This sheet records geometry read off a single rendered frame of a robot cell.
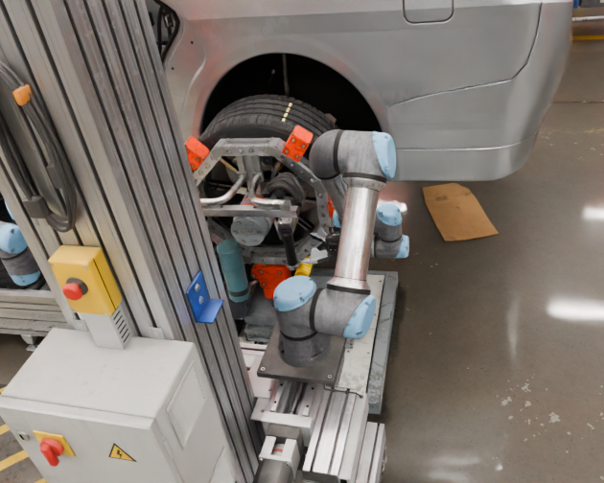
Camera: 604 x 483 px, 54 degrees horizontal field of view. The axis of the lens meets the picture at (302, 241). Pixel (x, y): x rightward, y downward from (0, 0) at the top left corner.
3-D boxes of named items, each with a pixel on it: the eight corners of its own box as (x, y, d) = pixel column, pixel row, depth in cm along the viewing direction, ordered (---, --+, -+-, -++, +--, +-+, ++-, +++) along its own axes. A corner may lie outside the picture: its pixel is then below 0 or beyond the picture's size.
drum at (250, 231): (283, 215, 232) (277, 184, 224) (268, 248, 216) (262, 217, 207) (248, 215, 236) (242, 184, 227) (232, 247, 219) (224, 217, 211)
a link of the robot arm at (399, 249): (408, 228, 195) (409, 248, 200) (375, 227, 197) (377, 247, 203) (406, 243, 189) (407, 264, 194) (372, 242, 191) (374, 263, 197)
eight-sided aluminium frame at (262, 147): (338, 257, 239) (323, 135, 207) (336, 267, 234) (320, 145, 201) (212, 253, 252) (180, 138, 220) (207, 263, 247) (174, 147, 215)
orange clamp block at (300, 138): (302, 152, 214) (313, 133, 208) (297, 163, 208) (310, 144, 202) (286, 142, 213) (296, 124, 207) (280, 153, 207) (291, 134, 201)
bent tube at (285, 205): (302, 180, 213) (297, 153, 206) (290, 211, 198) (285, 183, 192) (255, 179, 217) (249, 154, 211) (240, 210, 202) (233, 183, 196)
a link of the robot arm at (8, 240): (13, 262, 161) (0, 237, 155) (-12, 254, 165) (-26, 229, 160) (36, 245, 166) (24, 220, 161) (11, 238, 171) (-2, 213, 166)
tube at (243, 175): (249, 179, 218) (243, 154, 211) (233, 210, 203) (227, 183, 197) (204, 179, 222) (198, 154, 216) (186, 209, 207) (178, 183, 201)
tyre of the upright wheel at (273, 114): (208, 217, 274) (349, 241, 265) (189, 248, 256) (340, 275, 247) (198, 81, 233) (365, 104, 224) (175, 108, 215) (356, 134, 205)
